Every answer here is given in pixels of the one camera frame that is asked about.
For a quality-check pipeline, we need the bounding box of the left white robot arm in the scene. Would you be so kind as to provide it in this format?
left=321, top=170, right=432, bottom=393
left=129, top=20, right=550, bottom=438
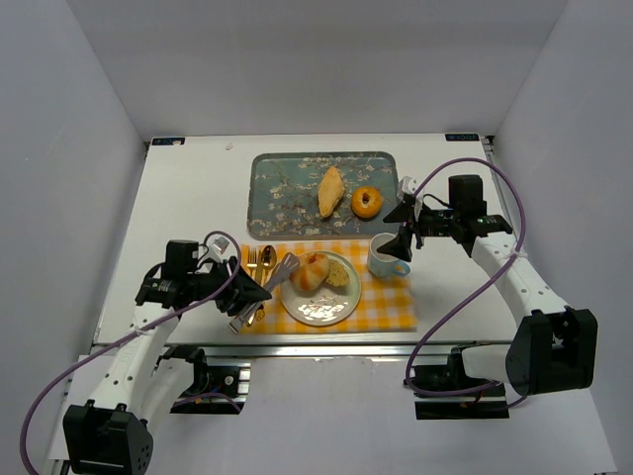
left=62, top=233, right=271, bottom=474

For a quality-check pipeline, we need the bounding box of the blue corner label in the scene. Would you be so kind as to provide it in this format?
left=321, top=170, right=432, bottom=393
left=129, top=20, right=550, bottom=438
left=444, top=134, right=480, bottom=142
left=150, top=137, right=185, bottom=146

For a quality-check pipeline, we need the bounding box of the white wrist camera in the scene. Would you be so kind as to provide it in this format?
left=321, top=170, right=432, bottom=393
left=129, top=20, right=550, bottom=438
left=397, top=176, right=423, bottom=217
left=199, top=236, right=230, bottom=263

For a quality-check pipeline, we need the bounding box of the orange ring donut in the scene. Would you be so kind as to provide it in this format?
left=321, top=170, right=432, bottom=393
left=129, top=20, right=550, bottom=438
left=351, top=186, right=383, bottom=219

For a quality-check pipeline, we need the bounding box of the gold spoon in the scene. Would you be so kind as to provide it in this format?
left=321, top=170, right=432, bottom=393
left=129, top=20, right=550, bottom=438
left=254, top=244, right=277, bottom=321

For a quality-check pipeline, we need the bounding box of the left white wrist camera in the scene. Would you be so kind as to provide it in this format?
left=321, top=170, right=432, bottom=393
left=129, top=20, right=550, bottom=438
left=199, top=236, right=230, bottom=263

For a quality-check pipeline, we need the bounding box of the white and green plate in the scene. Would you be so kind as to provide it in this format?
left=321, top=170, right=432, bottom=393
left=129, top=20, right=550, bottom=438
left=279, top=250, right=362, bottom=328

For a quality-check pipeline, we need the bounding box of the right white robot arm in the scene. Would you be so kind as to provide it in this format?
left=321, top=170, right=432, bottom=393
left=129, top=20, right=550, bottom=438
left=379, top=174, right=597, bottom=397

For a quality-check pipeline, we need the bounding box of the gold fork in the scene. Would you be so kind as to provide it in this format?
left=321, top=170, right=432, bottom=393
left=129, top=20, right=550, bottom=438
left=246, top=246, right=259, bottom=281

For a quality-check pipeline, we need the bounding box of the long pale bread loaf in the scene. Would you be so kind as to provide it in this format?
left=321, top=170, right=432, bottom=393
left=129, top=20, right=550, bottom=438
left=317, top=166, right=345, bottom=219

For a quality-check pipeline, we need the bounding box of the white and blue cup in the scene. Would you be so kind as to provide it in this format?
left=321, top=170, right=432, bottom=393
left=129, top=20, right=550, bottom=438
left=367, top=233, right=410, bottom=278

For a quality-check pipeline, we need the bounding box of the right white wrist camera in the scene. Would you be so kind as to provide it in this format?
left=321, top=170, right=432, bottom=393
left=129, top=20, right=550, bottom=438
left=397, top=176, right=423, bottom=217

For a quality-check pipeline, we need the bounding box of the yellow checkered placemat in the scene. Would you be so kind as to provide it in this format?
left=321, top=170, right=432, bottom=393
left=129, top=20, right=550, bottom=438
left=243, top=240, right=417, bottom=335

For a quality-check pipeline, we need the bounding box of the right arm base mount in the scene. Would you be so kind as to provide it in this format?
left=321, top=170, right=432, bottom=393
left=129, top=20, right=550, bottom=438
left=409, top=345, right=509, bottom=421

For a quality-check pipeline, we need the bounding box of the left blue corner label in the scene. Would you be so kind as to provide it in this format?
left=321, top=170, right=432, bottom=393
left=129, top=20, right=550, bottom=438
left=150, top=137, right=185, bottom=146

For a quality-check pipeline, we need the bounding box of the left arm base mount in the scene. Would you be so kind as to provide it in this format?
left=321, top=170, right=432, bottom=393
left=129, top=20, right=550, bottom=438
left=162, top=345, right=251, bottom=415

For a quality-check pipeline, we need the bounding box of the gold knife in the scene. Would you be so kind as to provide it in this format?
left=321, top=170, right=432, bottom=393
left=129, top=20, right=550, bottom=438
left=254, top=249, right=264, bottom=285

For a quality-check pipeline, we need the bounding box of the aluminium front rail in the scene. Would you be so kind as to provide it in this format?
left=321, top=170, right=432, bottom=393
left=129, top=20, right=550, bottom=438
left=93, top=340, right=515, bottom=370

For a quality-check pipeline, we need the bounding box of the brown seeded bread slice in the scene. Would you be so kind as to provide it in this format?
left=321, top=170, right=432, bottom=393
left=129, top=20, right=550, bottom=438
left=325, top=259, right=350, bottom=288

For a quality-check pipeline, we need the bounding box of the right blue corner label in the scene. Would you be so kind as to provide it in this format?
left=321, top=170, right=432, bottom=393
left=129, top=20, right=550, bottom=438
left=444, top=134, right=480, bottom=142

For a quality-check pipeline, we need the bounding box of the round twisted bread roll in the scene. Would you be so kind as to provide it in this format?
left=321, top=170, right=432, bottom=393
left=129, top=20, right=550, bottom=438
left=290, top=252, right=329, bottom=292

